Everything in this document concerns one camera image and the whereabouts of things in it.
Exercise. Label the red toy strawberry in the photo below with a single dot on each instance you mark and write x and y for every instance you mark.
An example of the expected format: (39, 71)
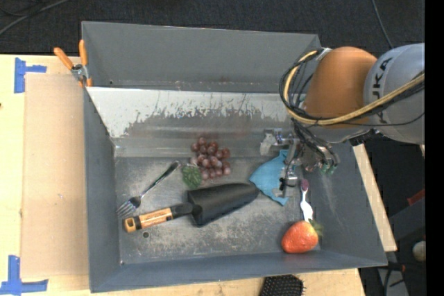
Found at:
(299, 237)

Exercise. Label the purple toy grape bunch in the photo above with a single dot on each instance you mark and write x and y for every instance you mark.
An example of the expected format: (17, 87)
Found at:
(211, 157)

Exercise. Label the silver metal fork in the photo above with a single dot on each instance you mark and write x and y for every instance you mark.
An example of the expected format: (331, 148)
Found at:
(152, 185)

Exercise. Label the brown cardboard board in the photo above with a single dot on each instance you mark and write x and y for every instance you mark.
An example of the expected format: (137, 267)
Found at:
(52, 166)

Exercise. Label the blue cloth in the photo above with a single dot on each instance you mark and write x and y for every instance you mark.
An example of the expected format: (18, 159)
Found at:
(267, 178)

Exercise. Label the black bristle hairbrush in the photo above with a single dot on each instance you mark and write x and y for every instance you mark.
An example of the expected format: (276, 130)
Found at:
(282, 286)

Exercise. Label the grey metal bin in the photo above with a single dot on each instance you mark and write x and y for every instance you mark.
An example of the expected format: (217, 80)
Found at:
(215, 246)

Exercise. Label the white and purple toothbrush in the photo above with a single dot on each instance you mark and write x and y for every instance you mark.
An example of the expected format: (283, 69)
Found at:
(306, 206)

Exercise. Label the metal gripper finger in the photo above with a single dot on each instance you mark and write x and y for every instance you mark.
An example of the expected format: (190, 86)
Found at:
(290, 181)
(277, 139)

